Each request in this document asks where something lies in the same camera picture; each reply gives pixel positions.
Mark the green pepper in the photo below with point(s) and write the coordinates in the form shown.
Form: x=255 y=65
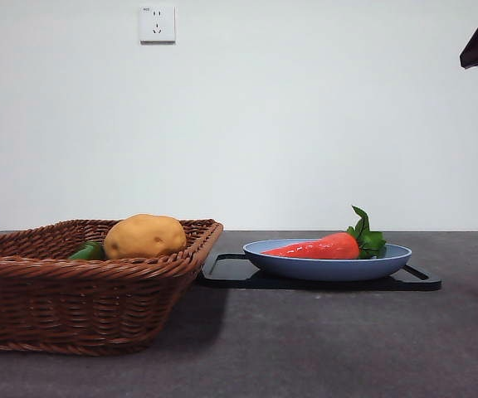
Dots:
x=85 y=251

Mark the orange carrot with green leaves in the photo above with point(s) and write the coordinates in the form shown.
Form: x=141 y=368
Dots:
x=326 y=248

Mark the pale blue round plate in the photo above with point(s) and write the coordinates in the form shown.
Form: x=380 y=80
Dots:
x=326 y=267

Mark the tan potato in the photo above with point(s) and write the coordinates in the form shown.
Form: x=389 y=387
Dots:
x=145 y=236

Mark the white wall socket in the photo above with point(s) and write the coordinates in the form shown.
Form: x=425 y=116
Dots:
x=158 y=24

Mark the brown woven wicker basket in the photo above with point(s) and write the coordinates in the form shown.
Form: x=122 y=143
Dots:
x=77 y=302

